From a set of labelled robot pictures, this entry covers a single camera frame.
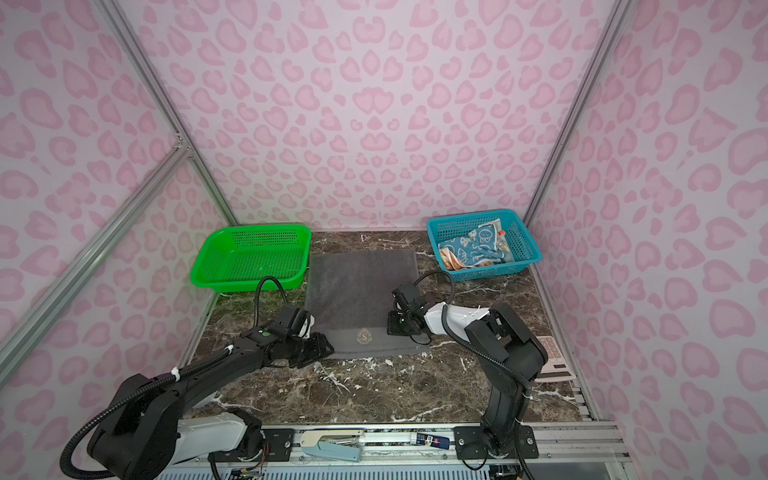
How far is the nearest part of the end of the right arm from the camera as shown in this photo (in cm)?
70

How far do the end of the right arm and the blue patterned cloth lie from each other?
1.22 feet

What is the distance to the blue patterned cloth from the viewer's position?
1.09m
